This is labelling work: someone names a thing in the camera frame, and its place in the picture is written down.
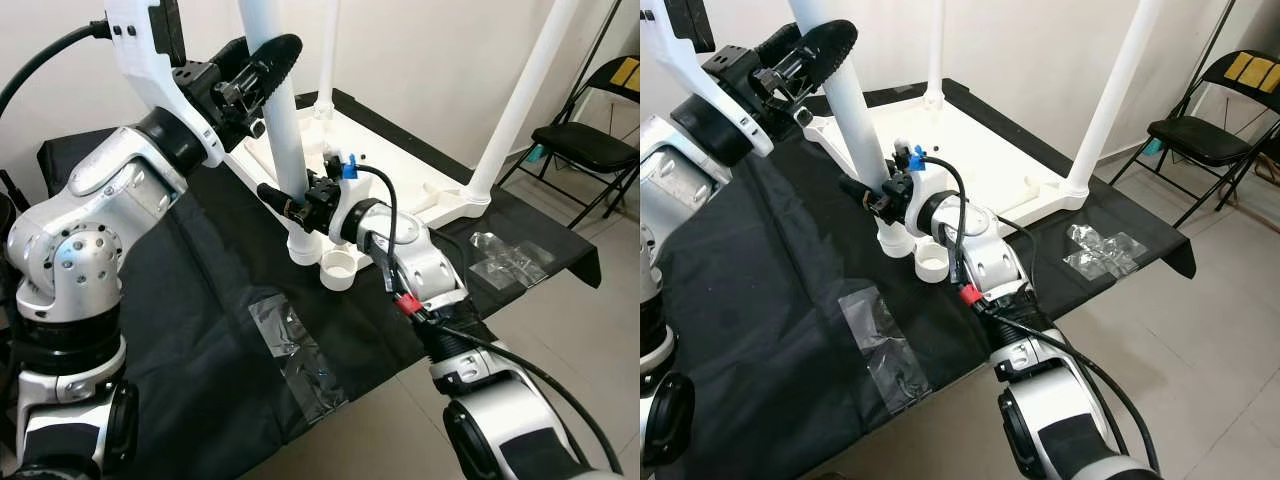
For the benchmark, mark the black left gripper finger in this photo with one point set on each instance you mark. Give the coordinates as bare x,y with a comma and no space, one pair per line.
825,50
275,65
780,38
232,55

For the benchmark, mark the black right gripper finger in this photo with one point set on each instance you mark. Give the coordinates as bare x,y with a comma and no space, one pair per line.
860,192
282,203

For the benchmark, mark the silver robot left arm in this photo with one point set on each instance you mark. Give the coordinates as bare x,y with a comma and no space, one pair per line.
680,190
90,230

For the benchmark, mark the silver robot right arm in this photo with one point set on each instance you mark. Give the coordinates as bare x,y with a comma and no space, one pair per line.
420,265
1000,255

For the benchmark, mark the white plastic table top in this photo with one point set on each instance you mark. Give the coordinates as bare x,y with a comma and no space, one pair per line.
990,160
400,170

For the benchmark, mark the clear tape patch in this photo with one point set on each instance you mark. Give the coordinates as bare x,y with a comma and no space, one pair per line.
1105,252
510,262
300,360
885,350

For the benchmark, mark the black folding chair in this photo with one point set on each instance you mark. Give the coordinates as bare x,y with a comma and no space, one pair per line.
585,145
1195,135

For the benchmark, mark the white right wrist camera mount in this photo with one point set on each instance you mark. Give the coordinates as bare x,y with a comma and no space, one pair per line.
920,205
345,215

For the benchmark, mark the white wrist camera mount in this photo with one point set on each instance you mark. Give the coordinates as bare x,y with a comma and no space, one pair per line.
690,70
140,60
920,205
345,215

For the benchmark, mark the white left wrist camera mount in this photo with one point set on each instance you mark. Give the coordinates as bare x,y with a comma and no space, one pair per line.
140,60
690,70

